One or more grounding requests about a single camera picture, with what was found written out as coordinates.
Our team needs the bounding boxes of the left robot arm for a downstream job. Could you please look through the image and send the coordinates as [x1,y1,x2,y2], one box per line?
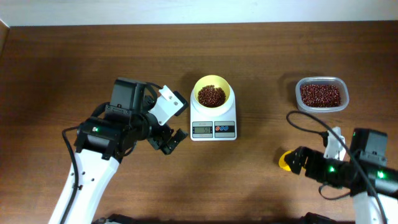
[49,78,188,223]

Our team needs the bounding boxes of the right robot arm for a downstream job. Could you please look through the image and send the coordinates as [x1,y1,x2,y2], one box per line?
[279,127,397,223]

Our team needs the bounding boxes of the yellow plastic bowl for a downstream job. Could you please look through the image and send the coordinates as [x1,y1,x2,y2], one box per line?
[193,75,232,108]

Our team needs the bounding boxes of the clear plastic bean container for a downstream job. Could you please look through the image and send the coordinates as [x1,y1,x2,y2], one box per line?
[295,77,349,113]

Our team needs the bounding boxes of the yellow plastic scoop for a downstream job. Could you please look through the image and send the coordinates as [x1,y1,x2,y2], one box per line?
[278,151,292,172]

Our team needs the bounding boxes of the red beans in bowl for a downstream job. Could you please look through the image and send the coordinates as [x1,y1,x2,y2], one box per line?
[198,85,226,108]

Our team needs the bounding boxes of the red beans in container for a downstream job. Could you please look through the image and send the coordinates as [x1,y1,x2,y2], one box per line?
[300,84,341,108]

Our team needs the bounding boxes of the white digital kitchen scale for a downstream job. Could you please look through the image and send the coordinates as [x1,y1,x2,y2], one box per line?
[190,87,238,141]

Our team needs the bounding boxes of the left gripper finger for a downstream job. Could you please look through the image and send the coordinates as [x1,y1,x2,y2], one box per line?
[160,139,174,155]
[171,129,188,150]

